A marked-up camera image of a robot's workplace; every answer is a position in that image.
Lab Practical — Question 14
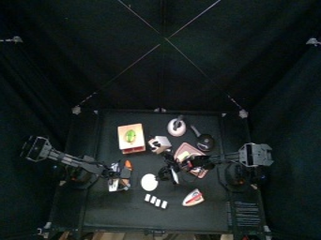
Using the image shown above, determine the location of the white cube with black holes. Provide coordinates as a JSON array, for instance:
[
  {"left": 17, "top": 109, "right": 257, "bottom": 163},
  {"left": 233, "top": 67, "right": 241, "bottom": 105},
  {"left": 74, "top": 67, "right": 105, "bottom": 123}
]
[{"left": 148, "top": 135, "right": 173, "bottom": 155}]

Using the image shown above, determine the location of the small white round plate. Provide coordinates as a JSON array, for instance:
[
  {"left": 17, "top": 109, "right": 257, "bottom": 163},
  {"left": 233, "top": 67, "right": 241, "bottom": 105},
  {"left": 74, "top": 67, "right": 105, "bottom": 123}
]
[{"left": 141, "top": 172, "right": 161, "bottom": 192}]

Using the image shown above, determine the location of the black toy frying pan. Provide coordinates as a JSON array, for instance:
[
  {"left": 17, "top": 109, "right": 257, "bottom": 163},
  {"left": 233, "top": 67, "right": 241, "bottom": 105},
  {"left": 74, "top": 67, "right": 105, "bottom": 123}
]
[{"left": 191, "top": 125, "right": 216, "bottom": 153}]

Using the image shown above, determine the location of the wooden box with green insert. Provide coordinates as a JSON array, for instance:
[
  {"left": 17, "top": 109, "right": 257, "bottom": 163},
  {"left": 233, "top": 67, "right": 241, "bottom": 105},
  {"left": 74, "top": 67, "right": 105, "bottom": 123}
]
[{"left": 117, "top": 123, "right": 148, "bottom": 155}]

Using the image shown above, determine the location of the white printed label sticker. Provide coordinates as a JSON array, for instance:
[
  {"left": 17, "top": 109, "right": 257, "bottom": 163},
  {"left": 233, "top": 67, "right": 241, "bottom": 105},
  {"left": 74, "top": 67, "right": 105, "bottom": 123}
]
[{"left": 232, "top": 201, "right": 264, "bottom": 228}]

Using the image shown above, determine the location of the thin diagonal frame cord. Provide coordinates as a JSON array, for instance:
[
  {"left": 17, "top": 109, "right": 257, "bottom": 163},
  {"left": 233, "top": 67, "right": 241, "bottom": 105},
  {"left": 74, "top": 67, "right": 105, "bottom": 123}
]
[
  {"left": 116, "top": 0, "right": 244, "bottom": 111},
  {"left": 77, "top": 0, "right": 224, "bottom": 107}
]

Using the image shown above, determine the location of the white segmented block strip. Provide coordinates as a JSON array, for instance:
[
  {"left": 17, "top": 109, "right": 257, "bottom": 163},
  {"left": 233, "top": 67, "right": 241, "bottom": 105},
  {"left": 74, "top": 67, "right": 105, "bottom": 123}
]
[{"left": 144, "top": 193, "right": 171, "bottom": 210}]

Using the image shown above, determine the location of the pink triangular tray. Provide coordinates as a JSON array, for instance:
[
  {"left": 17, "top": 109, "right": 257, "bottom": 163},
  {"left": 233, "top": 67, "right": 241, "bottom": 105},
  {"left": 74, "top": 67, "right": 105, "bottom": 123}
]
[{"left": 173, "top": 142, "right": 212, "bottom": 180}]

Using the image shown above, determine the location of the grey toy utensil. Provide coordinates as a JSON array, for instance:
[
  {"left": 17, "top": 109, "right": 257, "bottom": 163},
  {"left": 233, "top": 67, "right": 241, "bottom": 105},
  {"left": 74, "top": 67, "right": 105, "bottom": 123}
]
[{"left": 172, "top": 114, "right": 187, "bottom": 130}]

